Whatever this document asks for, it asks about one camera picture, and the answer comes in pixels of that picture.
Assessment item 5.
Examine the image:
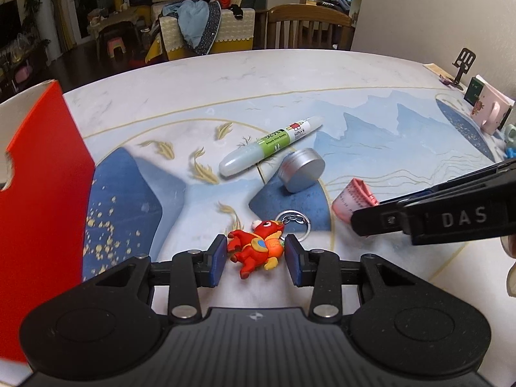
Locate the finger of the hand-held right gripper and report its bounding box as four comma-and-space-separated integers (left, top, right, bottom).
350, 201, 416, 238
379, 159, 516, 209

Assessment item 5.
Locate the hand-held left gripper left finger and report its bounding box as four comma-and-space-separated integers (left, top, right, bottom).
94, 234, 229, 319

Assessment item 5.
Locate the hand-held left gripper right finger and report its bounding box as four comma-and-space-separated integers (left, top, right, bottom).
284, 234, 421, 319

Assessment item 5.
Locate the pink measuring tape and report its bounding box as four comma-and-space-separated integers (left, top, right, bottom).
332, 178, 380, 223

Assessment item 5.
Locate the red dragon keychain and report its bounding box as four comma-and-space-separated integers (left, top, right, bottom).
226, 210, 312, 280

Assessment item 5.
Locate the red cardboard box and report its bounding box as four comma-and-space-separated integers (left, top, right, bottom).
0, 80, 96, 363

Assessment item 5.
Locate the person's right hand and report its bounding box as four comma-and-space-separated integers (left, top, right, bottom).
500, 234, 516, 296

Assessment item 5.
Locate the green and blue small object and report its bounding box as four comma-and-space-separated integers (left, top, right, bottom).
504, 123, 516, 159

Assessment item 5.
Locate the pink mug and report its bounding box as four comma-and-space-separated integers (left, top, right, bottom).
470, 84, 516, 135

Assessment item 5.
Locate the dark green small box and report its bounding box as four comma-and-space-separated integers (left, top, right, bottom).
463, 76, 485, 105

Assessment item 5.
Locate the silver round tin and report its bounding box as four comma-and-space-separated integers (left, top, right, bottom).
277, 148, 325, 193

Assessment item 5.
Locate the green and white marker pen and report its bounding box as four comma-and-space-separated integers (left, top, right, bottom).
219, 115, 324, 177

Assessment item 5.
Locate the black phone stand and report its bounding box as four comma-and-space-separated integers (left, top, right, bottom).
451, 47, 477, 85

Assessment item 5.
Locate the wooden chair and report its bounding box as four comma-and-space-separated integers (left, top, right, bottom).
267, 4, 355, 51

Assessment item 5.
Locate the sofa with patterned cover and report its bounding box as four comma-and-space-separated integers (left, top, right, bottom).
146, 0, 267, 64

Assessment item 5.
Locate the pink stool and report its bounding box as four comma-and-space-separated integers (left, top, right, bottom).
105, 37, 128, 58

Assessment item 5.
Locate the light blue garment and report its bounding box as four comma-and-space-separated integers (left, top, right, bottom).
177, 0, 211, 49

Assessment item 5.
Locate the small dark table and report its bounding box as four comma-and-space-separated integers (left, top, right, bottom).
89, 7, 152, 46

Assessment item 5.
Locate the white tower air conditioner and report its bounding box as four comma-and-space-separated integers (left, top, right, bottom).
34, 0, 61, 54

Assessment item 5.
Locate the green potted plant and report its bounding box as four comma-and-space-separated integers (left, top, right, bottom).
23, 0, 43, 29

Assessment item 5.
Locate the black television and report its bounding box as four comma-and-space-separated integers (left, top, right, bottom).
0, 0, 22, 47

